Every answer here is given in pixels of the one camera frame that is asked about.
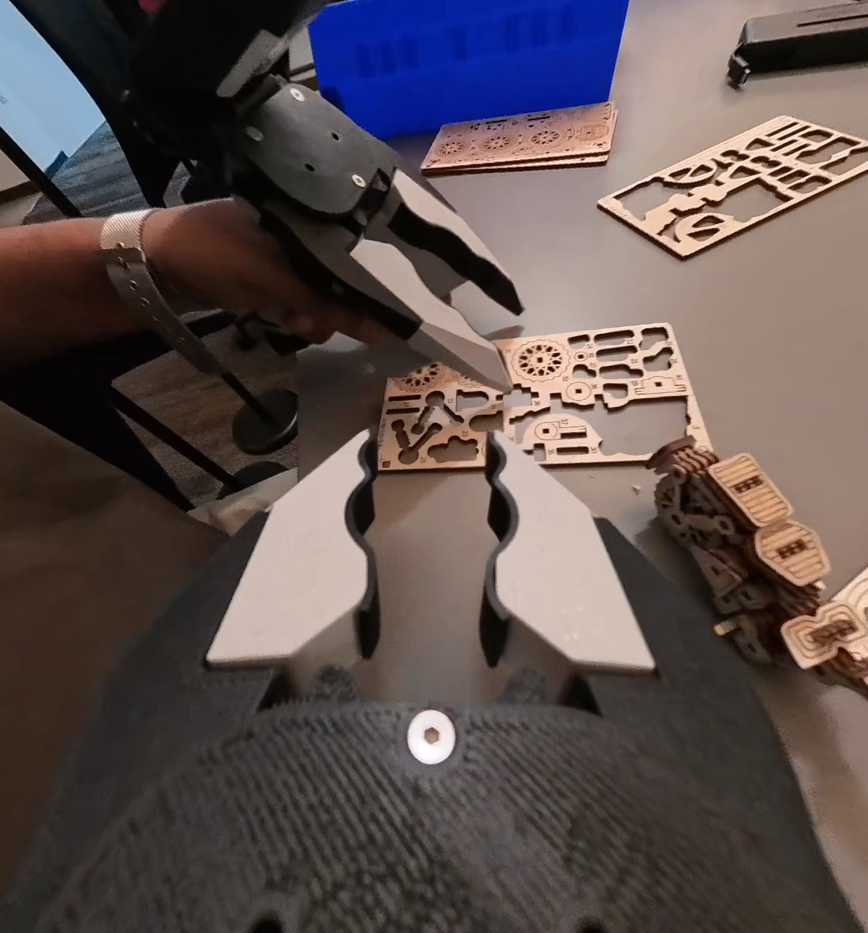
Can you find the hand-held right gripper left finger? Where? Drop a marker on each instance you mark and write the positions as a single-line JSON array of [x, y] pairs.
[[295, 583]]

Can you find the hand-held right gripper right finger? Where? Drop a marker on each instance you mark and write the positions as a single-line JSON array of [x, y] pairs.
[[572, 583]]

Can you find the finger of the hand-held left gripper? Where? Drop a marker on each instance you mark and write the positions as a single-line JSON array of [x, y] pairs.
[[434, 328], [470, 244]]

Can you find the wooden puzzle model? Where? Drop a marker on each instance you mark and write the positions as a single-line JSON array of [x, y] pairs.
[[732, 539]]

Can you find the wooden puzzle sheet with gears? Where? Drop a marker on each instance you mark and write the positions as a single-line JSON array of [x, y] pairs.
[[681, 364]]

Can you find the person's left forearm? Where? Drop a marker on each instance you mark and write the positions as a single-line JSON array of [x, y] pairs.
[[33, 277]]

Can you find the person's left hand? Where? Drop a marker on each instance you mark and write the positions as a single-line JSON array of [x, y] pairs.
[[208, 255]]

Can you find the brown wooden sheet stack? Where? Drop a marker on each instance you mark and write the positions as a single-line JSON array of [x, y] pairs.
[[521, 138]]

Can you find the punched-out wooden puzzle sheet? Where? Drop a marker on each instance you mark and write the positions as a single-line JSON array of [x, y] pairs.
[[623, 208]]

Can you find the black floor stand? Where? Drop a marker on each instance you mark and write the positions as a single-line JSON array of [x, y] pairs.
[[266, 423]]

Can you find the blue plastic bin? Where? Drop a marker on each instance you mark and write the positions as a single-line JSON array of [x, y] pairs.
[[477, 58]]

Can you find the silver mesh wristwatch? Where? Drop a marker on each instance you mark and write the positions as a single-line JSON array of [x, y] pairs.
[[124, 240]]

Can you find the long black power brick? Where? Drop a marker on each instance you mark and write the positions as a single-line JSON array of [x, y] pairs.
[[805, 40]]

